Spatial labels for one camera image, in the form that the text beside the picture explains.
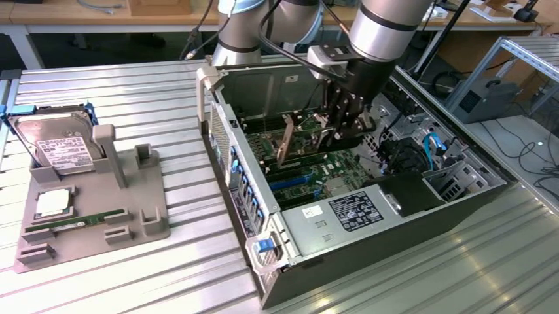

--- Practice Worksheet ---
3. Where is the braided robot cable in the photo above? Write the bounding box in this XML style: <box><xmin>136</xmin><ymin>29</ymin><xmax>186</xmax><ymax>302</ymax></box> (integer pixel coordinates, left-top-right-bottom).
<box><xmin>183</xmin><ymin>0</ymin><xmax>219</xmax><ymax>62</ymax></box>

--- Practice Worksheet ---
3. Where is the white flat box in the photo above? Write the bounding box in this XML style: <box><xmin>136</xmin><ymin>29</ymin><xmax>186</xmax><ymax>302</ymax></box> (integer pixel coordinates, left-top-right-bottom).
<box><xmin>469</xmin><ymin>5</ymin><xmax>521</xmax><ymax>23</ymax></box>

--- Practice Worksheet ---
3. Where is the open black PC case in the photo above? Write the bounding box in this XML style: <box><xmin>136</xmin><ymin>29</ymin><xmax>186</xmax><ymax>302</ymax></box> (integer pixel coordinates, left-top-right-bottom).
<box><xmin>195</xmin><ymin>48</ymin><xmax>521</xmax><ymax>310</ymax></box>

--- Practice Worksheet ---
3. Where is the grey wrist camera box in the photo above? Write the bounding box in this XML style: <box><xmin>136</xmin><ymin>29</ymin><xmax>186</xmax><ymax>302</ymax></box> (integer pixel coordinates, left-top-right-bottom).
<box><xmin>306</xmin><ymin>44</ymin><xmax>365</xmax><ymax>80</ymax></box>

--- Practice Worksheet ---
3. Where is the grey equipment box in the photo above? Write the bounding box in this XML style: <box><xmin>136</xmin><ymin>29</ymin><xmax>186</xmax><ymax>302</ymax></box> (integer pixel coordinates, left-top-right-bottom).
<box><xmin>449</xmin><ymin>78</ymin><xmax>526</xmax><ymax>124</ymax></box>

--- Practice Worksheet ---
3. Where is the black webcam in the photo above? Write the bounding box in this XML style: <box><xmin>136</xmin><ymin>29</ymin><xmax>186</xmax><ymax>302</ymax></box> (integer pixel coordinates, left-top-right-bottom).
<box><xmin>513</xmin><ymin>0</ymin><xmax>543</xmax><ymax>24</ymax></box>

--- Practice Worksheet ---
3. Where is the black plastic air shroud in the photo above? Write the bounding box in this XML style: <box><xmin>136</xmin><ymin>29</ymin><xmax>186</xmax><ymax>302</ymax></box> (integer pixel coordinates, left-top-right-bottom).
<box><xmin>361</xmin><ymin>169</ymin><xmax>447</xmax><ymax>219</ymax></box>

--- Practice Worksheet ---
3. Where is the grey power supply unit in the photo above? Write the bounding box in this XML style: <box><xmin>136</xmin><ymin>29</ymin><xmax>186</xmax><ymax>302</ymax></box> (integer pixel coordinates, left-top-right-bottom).
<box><xmin>279</xmin><ymin>184</ymin><xmax>410</xmax><ymax>262</ymax></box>

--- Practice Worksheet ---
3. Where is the long wooden desk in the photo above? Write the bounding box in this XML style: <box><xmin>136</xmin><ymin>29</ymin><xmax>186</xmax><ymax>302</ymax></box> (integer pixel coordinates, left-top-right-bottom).
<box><xmin>0</xmin><ymin>0</ymin><xmax>553</xmax><ymax>69</ymax></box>

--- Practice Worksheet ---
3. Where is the black expansion slot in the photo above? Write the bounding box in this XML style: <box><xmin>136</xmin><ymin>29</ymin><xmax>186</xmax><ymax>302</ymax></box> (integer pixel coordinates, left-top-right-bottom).
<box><xmin>277</xmin><ymin>192</ymin><xmax>321</xmax><ymax>211</ymax></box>

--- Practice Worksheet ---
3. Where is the blue disk caddy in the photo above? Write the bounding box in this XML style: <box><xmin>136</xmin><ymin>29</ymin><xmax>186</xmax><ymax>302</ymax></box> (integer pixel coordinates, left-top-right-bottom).
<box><xmin>2</xmin><ymin>101</ymin><xmax>100</xmax><ymax>131</ymax></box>

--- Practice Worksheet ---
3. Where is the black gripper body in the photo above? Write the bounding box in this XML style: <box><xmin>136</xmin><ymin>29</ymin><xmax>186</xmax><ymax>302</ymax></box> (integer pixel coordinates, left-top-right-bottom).
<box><xmin>327</xmin><ymin>58</ymin><xmax>398</xmax><ymax>105</ymax></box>

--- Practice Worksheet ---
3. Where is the black camera cable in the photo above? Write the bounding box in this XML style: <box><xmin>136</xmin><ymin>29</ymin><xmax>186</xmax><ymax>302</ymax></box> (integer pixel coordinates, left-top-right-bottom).
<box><xmin>256</xmin><ymin>0</ymin><xmax>355</xmax><ymax>81</ymax></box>

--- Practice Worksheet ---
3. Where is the green RAM stick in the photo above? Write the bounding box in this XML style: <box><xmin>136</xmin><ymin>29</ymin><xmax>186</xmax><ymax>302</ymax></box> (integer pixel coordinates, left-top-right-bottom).
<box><xmin>24</xmin><ymin>208</ymin><xmax>127</xmax><ymax>234</ymax></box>

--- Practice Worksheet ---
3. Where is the graphics card with metal bracket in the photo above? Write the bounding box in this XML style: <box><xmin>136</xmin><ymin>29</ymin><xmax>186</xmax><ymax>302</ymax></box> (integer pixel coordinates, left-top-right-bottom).
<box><xmin>275</xmin><ymin>113</ymin><xmax>365</xmax><ymax>168</ymax></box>

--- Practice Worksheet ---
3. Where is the silver hard disk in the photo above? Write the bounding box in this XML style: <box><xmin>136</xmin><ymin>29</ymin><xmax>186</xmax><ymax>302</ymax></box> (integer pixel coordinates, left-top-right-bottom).
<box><xmin>7</xmin><ymin>110</ymin><xmax>107</xmax><ymax>177</ymax></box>

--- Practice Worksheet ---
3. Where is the green motherboard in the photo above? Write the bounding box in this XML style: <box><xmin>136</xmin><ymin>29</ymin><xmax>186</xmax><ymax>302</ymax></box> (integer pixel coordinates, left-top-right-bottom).
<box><xmin>244</xmin><ymin>113</ymin><xmax>363</xmax><ymax>211</ymax></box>

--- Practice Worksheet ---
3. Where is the silver chipset heatsink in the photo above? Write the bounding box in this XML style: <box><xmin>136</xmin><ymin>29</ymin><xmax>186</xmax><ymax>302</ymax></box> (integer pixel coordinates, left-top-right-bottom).
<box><xmin>325</xmin><ymin>177</ymin><xmax>354</xmax><ymax>198</ymax></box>

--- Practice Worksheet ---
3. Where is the blue expansion slot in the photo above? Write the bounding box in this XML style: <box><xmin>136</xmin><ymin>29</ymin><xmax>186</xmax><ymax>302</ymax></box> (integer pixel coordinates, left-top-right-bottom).
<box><xmin>267</xmin><ymin>175</ymin><xmax>315</xmax><ymax>193</ymax></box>

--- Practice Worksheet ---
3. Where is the blue SATA wire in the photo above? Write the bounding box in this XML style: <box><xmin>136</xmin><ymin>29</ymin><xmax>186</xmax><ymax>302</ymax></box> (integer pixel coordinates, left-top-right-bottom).
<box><xmin>422</xmin><ymin>128</ymin><xmax>446</xmax><ymax>171</ymax></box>

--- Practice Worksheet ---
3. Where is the silver perforated disk bay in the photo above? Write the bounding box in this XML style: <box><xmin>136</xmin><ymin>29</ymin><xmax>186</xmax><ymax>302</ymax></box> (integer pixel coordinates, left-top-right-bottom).
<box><xmin>362</xmin><ymin>75</ymin><xmax>442</xmax><ymax>158</ymax></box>

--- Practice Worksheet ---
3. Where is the silver drive cage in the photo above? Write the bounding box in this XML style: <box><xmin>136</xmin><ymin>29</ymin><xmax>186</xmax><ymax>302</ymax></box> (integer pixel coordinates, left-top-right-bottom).
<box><xmin>422</xmin><ymin>160</ymin><xmax>498</xmax><ymax>203</ymax></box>

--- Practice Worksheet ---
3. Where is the aluminium profile frame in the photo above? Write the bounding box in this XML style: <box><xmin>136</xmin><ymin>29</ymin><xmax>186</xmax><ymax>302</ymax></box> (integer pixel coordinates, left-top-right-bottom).
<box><xmin>443</xmin><ymin>35</ymin><xmax>559</xmax><ymax>114</ymax></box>

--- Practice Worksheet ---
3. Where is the silver CPU chip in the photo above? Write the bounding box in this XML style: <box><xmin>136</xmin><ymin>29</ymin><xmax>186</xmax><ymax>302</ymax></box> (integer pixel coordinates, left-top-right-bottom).
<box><xmin>34</xmin><ymin>190</ymin><xmax>75</xmax><ymax>219</ymax></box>

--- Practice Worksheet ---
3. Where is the grey plastic parts rack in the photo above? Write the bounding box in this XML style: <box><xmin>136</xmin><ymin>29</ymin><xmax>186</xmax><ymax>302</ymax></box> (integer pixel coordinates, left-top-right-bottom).
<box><xmin>12</xmin><ymin>124</ymin><xmax>172</xmax><ymax>275</ymax></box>

